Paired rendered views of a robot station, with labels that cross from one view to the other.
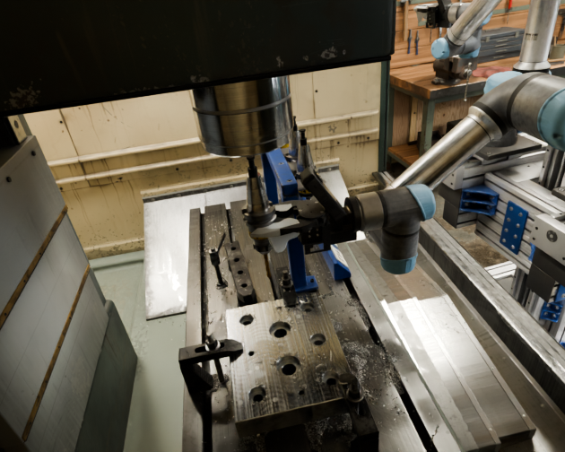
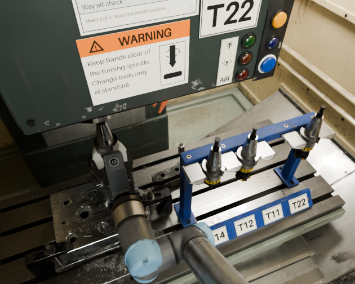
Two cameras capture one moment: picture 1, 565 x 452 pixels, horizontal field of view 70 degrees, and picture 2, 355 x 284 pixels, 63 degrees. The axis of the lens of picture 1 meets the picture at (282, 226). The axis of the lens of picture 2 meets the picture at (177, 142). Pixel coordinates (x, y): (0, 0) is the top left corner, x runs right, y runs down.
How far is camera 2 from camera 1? 0.90 m
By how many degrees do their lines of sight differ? 57
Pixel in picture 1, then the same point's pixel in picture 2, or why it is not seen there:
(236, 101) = not seen: hidden behind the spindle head
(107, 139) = (287, 34)
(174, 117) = (331, 53)
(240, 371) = (81, 189)
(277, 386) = (69, 209)
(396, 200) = (124, 233)
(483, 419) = not seen: outside the picture
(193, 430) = (71, 182)
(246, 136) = not seen: hidden behind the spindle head
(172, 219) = (273, 115)
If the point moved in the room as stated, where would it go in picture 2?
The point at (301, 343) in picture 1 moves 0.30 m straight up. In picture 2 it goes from (100, 217) to (77, 158)
